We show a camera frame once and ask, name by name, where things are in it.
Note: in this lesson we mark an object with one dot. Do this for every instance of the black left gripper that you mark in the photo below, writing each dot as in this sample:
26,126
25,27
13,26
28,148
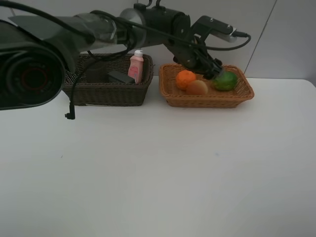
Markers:
196,60

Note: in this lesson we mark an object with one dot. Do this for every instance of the green lime fruit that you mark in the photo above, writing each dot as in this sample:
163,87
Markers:
226,81

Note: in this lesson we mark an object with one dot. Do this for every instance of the red-orange peach fruit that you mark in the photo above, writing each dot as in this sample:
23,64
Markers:
197,87

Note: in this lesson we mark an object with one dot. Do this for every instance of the orange tangerine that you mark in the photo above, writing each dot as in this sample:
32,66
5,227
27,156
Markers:
184,78

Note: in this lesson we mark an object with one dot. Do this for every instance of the pink bottle with white cap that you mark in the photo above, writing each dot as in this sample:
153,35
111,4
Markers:
136,66

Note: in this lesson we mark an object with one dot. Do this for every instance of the black square dropper bottle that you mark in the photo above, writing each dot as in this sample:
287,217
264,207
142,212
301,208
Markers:
118,77

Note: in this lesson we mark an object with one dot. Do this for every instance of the translucent purple plastic cup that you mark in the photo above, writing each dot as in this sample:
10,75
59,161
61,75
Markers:
96,73

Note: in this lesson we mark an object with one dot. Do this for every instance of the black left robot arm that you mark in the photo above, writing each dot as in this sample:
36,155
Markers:
38,50

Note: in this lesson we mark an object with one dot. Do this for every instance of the light orange wicker basket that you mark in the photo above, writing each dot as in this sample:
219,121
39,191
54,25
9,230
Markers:
213,99

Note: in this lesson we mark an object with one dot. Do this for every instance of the dark brown wicker basket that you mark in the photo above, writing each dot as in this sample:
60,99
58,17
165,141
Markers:
115,94

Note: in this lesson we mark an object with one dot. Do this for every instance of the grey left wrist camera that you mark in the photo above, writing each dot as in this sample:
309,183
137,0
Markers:
206,26

